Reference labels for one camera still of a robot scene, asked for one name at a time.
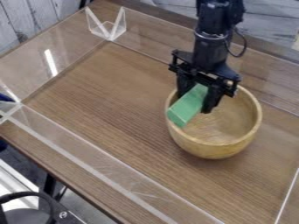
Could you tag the green rectangular block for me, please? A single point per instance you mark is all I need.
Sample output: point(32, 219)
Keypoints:
point(187, 106)

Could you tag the black table leg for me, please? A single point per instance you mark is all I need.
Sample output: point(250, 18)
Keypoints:
point(50, 185)

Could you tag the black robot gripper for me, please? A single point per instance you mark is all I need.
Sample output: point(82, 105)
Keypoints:
point(203, 66)

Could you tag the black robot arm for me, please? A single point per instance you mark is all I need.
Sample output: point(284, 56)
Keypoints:
point(219, 16)

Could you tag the black metal base plate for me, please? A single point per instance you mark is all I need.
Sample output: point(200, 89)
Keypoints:
point(35, 216)

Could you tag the clear acrylic tray wall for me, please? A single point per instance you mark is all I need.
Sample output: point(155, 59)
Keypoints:
point(86, 117)

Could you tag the brown wooden bowl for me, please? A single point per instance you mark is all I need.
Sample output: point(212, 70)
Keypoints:
point(219, 134)

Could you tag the clear acrylic corner bracket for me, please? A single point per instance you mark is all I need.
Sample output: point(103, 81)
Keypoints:
point(107, 30)

